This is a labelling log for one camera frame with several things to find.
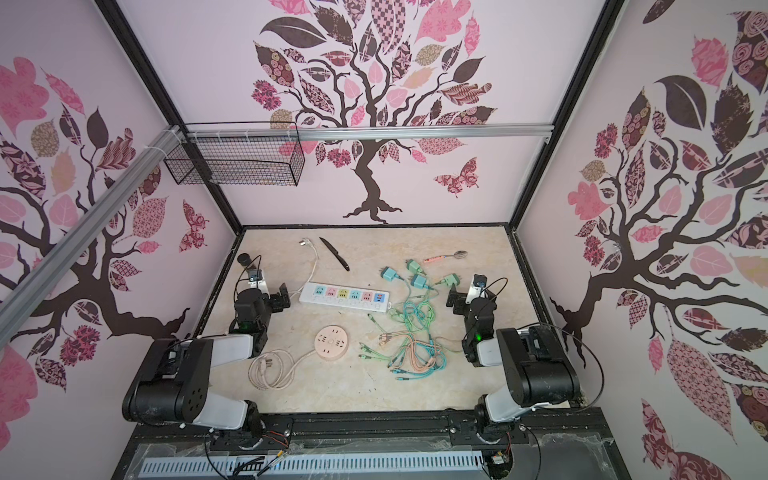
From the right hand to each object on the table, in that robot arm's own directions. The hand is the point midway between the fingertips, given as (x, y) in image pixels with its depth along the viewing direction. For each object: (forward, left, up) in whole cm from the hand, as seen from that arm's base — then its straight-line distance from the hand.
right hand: (471, 283), depth 91 cm
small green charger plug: (+8, +4, -9) cm, 12 cm away
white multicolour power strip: (0, +41, -7) cm, 41 cm away
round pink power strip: (-15, +43, -7) cm, 47 cm away
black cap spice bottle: (+11, +74, +1) cm, 75 cm away
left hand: (0, +64, -2) cm, 64 cm away
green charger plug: (+12, +17, -6) cm, 21 cm away
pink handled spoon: (+19, 0, -8) cm, 21 cm away
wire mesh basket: (+36, +64, +25) cm, 78 cm away
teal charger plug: (+10, +26, -8) cm, 29 cm away
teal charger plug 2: (+6, +15, -8) cm, 18 cm away
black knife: (+23, +47, -10) cm, 53 cm away
